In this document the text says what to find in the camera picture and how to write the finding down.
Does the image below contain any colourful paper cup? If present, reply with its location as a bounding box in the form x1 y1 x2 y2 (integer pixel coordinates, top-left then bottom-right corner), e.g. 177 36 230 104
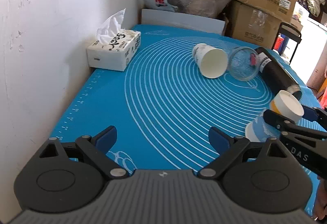
245 90 304 142

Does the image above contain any white paper cup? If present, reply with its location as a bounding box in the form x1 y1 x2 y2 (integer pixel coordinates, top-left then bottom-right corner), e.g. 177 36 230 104
192 43 228 79

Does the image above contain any black thermos flask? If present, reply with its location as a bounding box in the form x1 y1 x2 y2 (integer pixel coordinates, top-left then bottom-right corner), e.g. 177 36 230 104
255 47 302 100

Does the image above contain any white cabinet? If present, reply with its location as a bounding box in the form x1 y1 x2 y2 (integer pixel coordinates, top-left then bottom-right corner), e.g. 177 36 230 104
290 10 326 90

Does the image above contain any red bucket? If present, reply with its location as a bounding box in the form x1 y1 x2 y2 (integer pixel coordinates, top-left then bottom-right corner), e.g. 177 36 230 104
274 33 289 55

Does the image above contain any blue silicone baking mat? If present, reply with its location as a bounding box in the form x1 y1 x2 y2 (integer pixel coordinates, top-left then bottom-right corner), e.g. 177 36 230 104
48 24 323 219

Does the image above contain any black metal stool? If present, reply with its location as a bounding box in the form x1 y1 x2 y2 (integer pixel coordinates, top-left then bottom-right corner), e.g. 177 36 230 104
271 22 301 64

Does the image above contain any white tissue pack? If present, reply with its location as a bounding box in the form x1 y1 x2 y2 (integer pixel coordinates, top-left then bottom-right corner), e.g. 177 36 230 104
86 9 141 72

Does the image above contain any lower cardboard box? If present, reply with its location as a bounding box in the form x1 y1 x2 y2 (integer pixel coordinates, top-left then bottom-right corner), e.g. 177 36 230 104
225 0 282 49

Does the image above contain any white flat box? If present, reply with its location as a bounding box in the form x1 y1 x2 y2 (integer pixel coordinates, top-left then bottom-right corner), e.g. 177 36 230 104
141 9 228 35

